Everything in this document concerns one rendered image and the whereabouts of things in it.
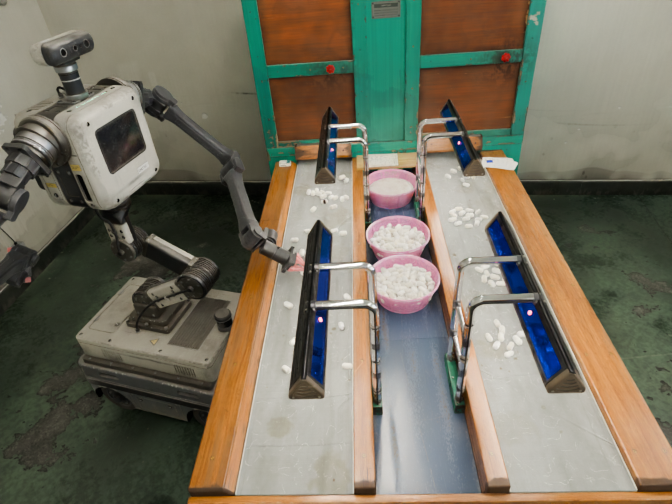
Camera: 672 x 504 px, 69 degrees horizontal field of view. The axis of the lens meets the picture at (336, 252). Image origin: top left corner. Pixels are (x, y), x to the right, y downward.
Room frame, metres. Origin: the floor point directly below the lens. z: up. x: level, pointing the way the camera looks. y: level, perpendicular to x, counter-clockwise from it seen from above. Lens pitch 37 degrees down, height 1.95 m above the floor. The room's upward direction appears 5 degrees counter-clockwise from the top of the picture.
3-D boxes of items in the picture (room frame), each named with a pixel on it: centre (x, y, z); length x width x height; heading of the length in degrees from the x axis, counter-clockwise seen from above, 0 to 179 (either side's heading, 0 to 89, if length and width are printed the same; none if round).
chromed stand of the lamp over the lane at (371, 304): (0.96, -0.01, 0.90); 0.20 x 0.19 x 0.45; 176
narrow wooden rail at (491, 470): (1.47, -0.41, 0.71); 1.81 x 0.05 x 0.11; 176
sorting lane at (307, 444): (1.51, 0.09, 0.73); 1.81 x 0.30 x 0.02; 176
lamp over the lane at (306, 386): (0.98, 0.07, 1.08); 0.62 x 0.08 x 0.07; 176
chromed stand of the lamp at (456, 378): (0.93, -0.41, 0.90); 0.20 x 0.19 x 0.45; 176
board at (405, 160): (2.31, -0.32, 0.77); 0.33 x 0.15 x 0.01; 86
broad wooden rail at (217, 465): (1.53, 0.30, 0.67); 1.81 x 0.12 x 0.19; 176
